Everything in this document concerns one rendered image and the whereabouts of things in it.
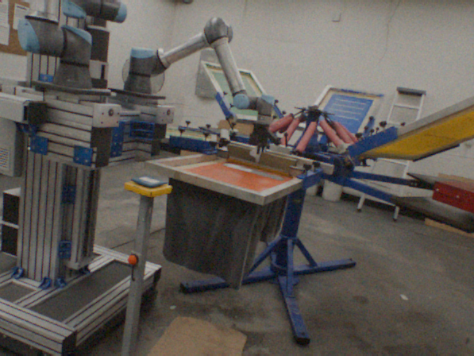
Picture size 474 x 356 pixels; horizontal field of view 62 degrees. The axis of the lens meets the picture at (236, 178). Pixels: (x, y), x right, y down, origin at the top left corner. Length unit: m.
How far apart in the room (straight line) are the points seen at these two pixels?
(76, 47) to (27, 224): 0.98
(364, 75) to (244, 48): 2.00
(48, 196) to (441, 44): 5.27
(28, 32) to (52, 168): 0.69
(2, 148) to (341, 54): 5.04
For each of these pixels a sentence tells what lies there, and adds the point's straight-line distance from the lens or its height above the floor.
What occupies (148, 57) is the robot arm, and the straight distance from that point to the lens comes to 2.18.
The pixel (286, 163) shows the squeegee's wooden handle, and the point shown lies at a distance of 2.08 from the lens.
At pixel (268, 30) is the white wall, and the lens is 6.75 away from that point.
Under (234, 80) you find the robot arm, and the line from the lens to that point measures 2.00.
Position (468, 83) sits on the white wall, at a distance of 6.12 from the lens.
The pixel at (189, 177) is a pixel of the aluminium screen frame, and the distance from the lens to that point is 1.65.
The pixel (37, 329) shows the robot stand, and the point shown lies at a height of 0.23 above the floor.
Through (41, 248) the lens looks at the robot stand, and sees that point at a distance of 2.27.
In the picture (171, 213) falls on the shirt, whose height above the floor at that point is 0.76.
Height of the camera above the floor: 1.36
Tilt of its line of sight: 13 degrees down
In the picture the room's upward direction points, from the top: 10 degrees clockwise
